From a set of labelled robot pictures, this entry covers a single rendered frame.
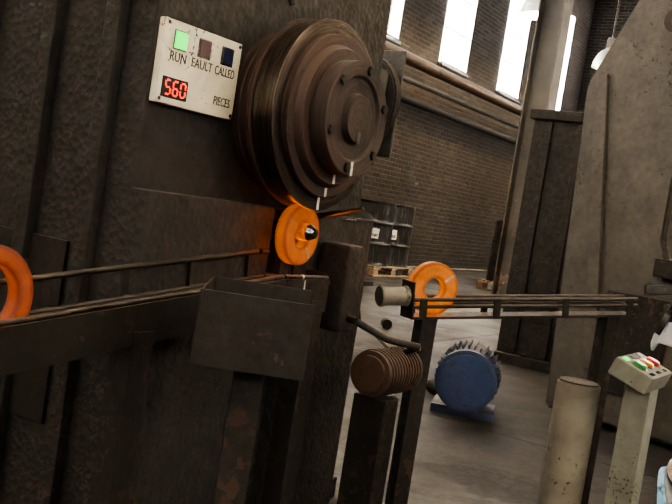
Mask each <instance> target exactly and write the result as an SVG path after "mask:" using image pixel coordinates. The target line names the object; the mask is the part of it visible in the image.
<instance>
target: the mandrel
mask: <svg viewBox="0 0 672 504"><path fill-rule="evenodd" d="M278 220H279V218H274V221H273V227H272V234H271V235H275V231H276V226H277V223H278ZM317 236H318V230H317V229H316V228H315V227H314V226H313V225H312V224H308V223H301V224H300V225H299V226H298V228H297V230H296V233H295V239H298V240H303V241H311V240H314V239H316V238H317Z"/></svg>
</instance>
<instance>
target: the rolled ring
mask: <svg viewBox="0 0 672 504"><path fill-rule="evenodd" d="M0 269H1V270H2V271H3V273H4V275H5V277H6V280H7V285H8V294H7V299H6V303H5V306H4V308H3V310H2V311H1V313H0V320H4V319H10V318H16V317H23V316H28V314H29V312H30V309H31V305H32V301H33V290H34V288H33V279H32V275H31V272H30V269H29V267H28V265H27V263H26V262H25V260H24V259H23V258H22V256H21V255H20V254H19V253H17V252H16V251H15V250H13V249H11V248H9V247H7V246H4V245H0Z"/></svg>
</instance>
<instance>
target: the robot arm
mask: <svg viewBox="0 0 672 504"><path fill-rule="evenodd" d="M643 293H644V294H647V296H651V297H654V296H658V295H672V286H667V285H658V284H655V283H647V285H644V289H643ZM659 343H660V344H664V345H667V346H670V347H672V301H671V303H670V304H669V306H668V307H667V309H666V311H665V313H664V316H663V317H662V319H661V321H660V323H659V325H658V327H657V329H656V331H655V333H654V335H653V337H652V340H651V350H652V351H654V349H655V348H656V347H657V345H658V344H659ZM657 504H672V459H671V460H670V461H669V463H668V466H665V467H661V468H660V470H659V473H658V481H657Z"/></svg>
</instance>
